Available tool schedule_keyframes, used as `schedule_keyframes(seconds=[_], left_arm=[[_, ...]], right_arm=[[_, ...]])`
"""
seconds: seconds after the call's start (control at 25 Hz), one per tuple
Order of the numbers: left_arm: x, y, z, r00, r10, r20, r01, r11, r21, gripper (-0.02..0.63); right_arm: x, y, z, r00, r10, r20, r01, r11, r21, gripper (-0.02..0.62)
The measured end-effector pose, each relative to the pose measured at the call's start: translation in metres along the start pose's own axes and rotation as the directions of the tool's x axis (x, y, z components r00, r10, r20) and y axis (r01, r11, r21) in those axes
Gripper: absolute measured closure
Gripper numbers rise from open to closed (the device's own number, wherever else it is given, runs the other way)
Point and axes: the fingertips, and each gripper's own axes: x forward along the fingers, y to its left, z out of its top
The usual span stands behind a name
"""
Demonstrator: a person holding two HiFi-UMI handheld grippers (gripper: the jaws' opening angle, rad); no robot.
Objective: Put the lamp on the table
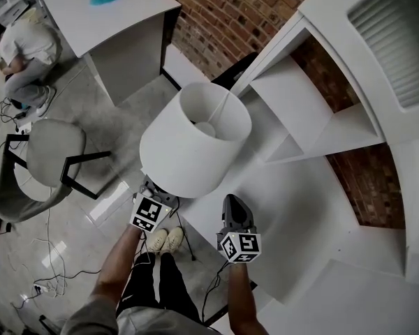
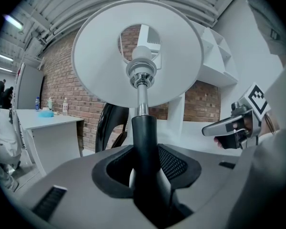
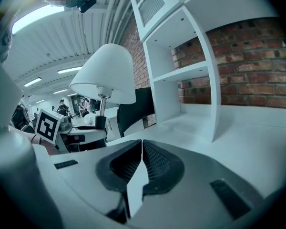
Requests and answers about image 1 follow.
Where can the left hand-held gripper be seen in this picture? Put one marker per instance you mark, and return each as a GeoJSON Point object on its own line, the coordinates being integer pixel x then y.
{"type": "Point", "coordinates": [148, 215]}

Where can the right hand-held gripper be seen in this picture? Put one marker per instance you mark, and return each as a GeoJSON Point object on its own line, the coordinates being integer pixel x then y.
{"type": "Point", "coordinates": [242, 246]}

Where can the white lamp shade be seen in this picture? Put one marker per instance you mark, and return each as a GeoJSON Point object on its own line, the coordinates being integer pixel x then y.
{"type": "Point", "coordinates": [181, 162]}

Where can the person's left forearm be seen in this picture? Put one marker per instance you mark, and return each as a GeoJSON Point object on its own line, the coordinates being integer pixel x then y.
{"type": "Point", "coordinates": [117, 267]}

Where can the person's right forearm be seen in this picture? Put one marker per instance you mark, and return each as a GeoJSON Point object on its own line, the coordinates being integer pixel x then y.
{"type": "Point", "coordinates": [242, 302]}

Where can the white desk with hutch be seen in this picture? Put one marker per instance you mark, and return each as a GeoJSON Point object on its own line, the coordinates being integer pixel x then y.
{"type": "Point", "coordinates": [300, 204]}

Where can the person's left shoe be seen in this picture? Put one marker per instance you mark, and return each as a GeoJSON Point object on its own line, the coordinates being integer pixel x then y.
{"type": "Point", "coordinates": [156, 241]}

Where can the person's shoe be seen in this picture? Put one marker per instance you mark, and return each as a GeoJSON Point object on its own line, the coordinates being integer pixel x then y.
{"type": "Point", "coordinates": [156, 241]}
{"type": "Point", "coordinates": [174, 239]}

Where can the person's right shoe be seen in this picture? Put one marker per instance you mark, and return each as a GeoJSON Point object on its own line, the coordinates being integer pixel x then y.
{"type": "Point", "coordinates": [174, 239]}

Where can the person's black trousers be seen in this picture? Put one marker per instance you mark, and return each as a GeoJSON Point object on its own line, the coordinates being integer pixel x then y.
{"type": "Point", "coordinates": [167, 284]}

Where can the person's grey sweatshirt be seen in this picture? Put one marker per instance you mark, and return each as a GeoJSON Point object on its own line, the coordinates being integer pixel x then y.
{"type": "Point", "coordinates": [97, 319]}

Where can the white power strip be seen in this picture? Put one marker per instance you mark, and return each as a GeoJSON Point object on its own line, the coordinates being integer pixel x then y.
{"type": "Point", "coordinates": [40, 288]}

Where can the black chair back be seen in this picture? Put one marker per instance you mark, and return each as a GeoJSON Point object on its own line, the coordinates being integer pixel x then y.
{"type": "Point", "coordinates": [234, 75]}

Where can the white ribbed glass cabinet door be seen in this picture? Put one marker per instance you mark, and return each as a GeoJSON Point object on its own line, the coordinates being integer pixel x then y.
{"type": "Point", "coordinates": [377, 82]}

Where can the white side table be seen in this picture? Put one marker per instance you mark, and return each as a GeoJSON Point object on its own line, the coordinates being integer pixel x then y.
{"type": "Point", "coordinates": [104, 23]}

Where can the grey chair with black frame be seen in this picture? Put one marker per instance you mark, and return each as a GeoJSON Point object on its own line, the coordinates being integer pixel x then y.
{"type": "Point", "coordinates": [52, 152]}

